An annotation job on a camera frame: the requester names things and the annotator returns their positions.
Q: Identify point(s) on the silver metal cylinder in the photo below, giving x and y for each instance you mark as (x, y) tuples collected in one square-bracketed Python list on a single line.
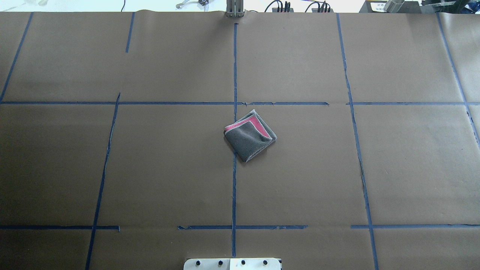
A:
[(393, 6)]

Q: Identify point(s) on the white mounting plate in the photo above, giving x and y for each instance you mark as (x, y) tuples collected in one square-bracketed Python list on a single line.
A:
[(233, 264)]

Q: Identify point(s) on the left black power strip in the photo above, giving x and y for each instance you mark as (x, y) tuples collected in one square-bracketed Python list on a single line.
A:
[(279, 6)]

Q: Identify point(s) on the right black power strip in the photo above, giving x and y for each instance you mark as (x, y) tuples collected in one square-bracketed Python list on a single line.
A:
[(318, 7)]

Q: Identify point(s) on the black power strip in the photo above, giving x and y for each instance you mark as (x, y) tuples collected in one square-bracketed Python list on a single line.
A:
[(318, 7), (279, 6)]

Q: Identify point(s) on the aluminium camera post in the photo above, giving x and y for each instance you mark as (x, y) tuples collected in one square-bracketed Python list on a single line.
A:
[(235, 8)]

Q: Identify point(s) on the pink and grey towel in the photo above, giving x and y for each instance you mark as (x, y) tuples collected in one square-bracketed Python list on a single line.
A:
[(249, 136)]

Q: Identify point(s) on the black box with label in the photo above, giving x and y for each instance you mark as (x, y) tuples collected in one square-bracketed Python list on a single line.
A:
[(376, 6)]

